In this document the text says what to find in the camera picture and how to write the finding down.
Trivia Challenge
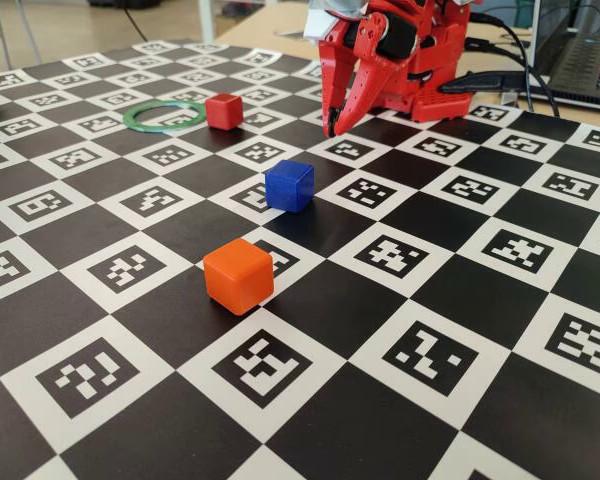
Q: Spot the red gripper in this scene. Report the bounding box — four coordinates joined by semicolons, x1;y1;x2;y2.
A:
319;0;434;139

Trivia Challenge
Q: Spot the blue cube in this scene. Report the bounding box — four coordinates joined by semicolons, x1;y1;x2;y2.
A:
264;159;316;214

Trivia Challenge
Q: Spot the red cube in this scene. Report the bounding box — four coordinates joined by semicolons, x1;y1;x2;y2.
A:
204;92;245;132

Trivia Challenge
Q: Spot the orange cube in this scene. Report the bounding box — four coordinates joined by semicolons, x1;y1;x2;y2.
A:
202;237;276;317

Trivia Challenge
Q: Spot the black power plug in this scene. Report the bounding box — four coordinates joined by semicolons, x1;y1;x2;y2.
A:
438;69;531;97

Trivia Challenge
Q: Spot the white table leg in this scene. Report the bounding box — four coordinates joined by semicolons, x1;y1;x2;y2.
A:
197;0;217;45

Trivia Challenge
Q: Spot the dark laptop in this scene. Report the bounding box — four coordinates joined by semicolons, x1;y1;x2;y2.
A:
532;0;600;112

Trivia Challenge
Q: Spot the black white marker mat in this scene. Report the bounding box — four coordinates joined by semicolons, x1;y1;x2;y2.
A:
0;39;600;480

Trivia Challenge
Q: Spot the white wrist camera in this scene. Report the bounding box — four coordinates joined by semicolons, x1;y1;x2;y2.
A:
302;0;366;42

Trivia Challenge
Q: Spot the black cable with connector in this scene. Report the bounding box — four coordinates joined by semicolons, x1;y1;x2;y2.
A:
463;37;562;120

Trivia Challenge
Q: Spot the thick black cable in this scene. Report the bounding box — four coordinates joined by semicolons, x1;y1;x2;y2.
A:
468;12;537;114

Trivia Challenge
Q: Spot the green ring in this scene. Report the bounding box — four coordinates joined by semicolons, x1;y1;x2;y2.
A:
122;99;207;134

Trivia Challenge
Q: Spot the thin black floor cable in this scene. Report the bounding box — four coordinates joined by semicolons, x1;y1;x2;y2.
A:
122;7;149;42

